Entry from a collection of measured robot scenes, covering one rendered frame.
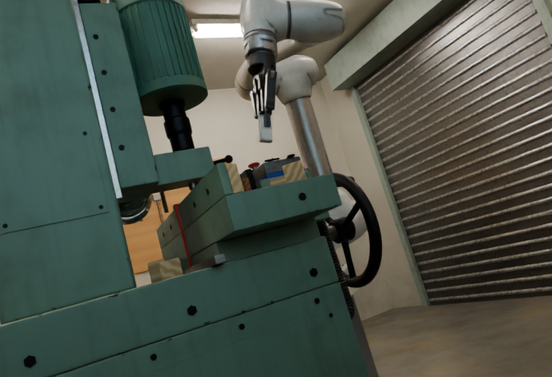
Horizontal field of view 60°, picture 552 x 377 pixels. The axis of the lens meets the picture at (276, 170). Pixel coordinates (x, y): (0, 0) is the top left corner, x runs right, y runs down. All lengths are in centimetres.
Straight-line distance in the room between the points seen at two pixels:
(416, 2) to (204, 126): 228
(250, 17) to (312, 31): 17
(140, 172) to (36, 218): 21
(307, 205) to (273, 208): 6
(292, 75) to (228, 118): 325
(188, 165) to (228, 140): 390
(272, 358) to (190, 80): 60
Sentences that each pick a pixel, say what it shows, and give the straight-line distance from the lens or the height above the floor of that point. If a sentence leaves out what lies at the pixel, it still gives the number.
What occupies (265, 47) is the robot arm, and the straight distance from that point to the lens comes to 128.
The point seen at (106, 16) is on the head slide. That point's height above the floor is 138.
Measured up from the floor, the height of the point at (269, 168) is 98.
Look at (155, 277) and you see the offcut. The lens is 96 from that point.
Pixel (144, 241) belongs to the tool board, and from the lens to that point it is 444.
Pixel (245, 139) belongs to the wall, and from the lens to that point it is 504.
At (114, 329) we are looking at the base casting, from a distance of 82.
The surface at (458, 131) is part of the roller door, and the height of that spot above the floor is 142.
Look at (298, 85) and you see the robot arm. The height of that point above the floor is 139.
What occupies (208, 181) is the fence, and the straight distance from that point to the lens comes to 85.
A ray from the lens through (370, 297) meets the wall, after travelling 538.
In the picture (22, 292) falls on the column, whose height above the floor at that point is 85.
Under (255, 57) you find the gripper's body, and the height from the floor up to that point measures 129.
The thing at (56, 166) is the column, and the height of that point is 105.
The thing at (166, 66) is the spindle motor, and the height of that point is 125.
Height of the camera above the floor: 77
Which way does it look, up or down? 11 degrees up
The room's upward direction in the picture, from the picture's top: 16 degrees counter-clockwise
